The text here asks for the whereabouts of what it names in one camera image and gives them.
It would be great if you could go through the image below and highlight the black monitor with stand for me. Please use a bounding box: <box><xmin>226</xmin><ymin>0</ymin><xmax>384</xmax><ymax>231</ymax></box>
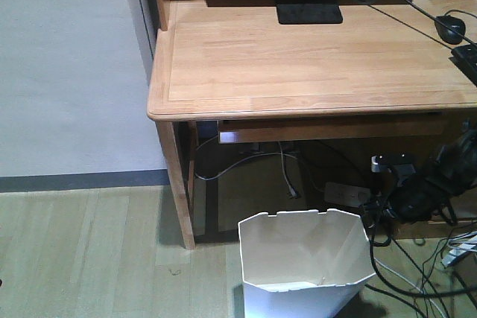
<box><xmin>274</xmin><ymin>0</ymin><xmax>343</xmax><ymax>25</ymax></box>

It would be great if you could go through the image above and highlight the black computer mouse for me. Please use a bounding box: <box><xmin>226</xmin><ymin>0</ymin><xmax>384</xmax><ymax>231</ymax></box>
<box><xmin>434</xmin><ymin>15</ymin><xmax>466</xmax><ymax>45</ymax></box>

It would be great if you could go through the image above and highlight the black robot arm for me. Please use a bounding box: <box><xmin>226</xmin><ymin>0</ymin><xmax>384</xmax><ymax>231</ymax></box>
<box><xmin>361</xmin><ymin>129</ymin><xmax>476</xmax><ymax>226</ymax></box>

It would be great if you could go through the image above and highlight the black keyboard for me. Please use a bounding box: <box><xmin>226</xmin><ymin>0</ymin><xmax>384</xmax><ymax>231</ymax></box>
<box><xmin>451</xmin><ymin>45</ymin><xmax>477</xmax><ymax>85</ymax></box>

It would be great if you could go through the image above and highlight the white trash bin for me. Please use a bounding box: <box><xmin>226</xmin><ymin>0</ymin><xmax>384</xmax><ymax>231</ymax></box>
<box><xmin>238</xmin><ymin>209</ymin><xmax>375</xmax><ymax>317</ymax></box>

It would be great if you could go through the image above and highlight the white power strip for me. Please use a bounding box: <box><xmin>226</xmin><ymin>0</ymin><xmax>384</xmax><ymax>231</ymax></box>
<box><xmin>324</xmin><ymin>182</ymin><xmax>370</xmax><ymax>208</ymax></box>

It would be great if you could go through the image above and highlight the light wooden desk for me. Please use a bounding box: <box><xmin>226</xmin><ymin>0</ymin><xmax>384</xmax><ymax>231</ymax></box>
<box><xmin>147</xmin><ymin>0</ymin><xmax>476</xmax><ymax>249</ymax></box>

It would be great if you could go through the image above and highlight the white cable under desk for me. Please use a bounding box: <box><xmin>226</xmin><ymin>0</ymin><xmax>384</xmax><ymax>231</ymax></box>
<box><xmin>194</xmin><ymin>135</ymin><xmax>301</xmax><ymax>200</ymax></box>

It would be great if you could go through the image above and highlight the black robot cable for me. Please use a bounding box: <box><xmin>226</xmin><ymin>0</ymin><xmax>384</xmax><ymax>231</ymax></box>
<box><xmin>363</xmin><ymin>217</ymin><xmax>477</xmax><ymax>318</ymax></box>

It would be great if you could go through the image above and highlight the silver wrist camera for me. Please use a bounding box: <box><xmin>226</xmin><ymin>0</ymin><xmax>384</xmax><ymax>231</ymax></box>
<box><xmin>371</xmin><ymin>153</ymin><xmax>414</xmax><ymax>173</ymax></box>

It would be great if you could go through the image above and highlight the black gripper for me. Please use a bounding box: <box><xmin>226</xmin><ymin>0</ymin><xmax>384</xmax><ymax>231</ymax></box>
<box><xmin>359</xmin><ymin>172</ymin><xmax>448</xmax><ymax>229</ymax></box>

